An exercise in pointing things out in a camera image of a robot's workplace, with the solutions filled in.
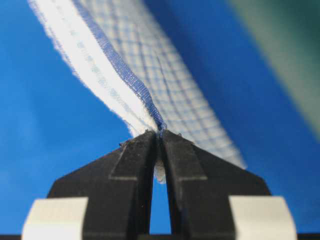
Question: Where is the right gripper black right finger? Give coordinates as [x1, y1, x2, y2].
[159, 128, 298, 240]

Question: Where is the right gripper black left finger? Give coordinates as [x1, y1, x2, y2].
[21, 129, 157, 240]

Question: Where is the blue table cloth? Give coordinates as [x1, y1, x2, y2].
[0, 0, 320, 235]

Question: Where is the blue white striped towel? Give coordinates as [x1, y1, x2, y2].
[29, 0, 246, 168]

